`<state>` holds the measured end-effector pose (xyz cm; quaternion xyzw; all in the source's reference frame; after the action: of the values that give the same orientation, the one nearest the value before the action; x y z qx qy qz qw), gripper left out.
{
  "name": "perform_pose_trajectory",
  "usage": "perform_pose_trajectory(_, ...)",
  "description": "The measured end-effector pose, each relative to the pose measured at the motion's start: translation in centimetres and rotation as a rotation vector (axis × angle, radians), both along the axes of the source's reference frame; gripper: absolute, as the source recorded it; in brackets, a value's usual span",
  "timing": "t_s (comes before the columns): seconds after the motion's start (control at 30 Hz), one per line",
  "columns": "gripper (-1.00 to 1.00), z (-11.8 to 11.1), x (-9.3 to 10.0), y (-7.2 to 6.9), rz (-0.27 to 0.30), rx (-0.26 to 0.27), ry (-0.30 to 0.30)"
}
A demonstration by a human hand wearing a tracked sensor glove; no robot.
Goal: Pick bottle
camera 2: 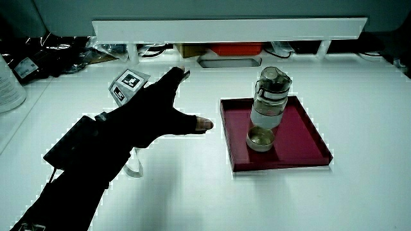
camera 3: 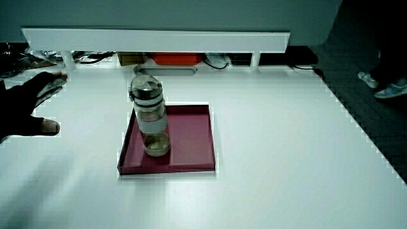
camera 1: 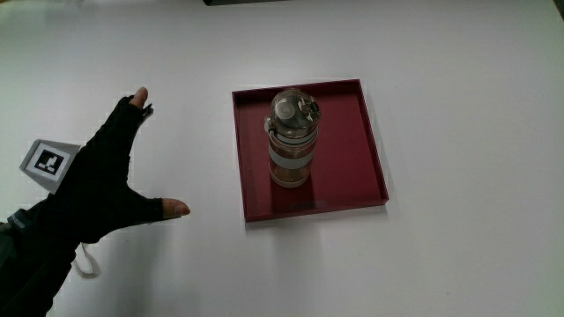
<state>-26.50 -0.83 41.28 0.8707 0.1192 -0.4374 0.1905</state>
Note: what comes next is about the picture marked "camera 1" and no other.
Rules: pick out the clear amber bottle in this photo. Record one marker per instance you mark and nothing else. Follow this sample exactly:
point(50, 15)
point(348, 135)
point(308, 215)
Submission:
point(292, 141)

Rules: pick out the person's left hand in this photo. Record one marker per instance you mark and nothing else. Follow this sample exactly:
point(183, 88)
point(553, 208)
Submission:
point(94, 185)

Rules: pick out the dark red square tray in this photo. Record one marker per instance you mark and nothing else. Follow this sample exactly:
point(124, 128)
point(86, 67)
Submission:
point(348, 158)

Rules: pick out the person's left forearm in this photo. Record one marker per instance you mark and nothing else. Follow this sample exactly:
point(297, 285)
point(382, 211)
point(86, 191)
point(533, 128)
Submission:
point(33, 251)

